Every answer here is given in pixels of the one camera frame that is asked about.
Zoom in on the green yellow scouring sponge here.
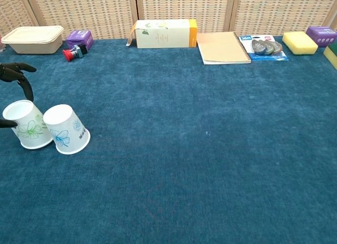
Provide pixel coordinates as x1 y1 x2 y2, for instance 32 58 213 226
323 42 337 71

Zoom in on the beige lidded food container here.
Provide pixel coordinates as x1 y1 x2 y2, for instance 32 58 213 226
1 25 65 55

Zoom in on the wooden woven folding screen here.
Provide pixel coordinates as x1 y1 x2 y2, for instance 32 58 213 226
0 0 337 43

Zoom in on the blue correction tape blister pack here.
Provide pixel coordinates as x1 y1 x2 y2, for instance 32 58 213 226
238 35 290 62

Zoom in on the purple cardboard box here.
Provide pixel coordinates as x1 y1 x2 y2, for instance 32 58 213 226
65 30 94 49
305 26 337 48

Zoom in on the tan spiral notebook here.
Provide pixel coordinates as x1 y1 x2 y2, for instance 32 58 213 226
196 31 252 66

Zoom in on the blue felt table mat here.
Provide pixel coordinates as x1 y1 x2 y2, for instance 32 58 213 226
0 35 337 244

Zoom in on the white orange carton box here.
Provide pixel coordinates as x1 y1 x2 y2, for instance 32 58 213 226
125 18 199 50

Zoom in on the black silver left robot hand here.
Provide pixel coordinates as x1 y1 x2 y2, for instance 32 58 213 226
0 62 37 129

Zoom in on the white paper cup blue flower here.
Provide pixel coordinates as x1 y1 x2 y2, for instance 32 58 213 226
42 104 91 155

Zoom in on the white paper cup green flower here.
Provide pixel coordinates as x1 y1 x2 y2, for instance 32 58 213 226
2 99 54 150

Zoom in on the red emergency stop button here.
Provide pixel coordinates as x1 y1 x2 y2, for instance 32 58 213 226
62 44 88 62

